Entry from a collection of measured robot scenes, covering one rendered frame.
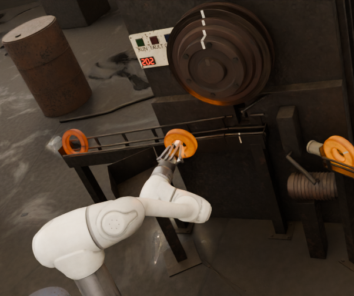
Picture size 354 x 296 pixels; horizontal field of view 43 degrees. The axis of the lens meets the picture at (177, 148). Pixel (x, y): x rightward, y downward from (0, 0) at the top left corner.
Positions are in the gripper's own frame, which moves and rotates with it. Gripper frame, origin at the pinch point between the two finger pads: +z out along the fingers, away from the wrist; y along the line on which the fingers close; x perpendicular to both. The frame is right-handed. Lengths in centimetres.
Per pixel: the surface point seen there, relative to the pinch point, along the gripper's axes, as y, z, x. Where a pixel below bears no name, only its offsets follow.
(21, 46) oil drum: -231, 163, -11
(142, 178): -30.9, -0.1, -24.3
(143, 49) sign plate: -21, 36, 30
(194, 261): -18, -9, -83
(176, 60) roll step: 2.5, 20.5, 29.9
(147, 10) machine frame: -12, 39, 48
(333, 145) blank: 66, 4, -10
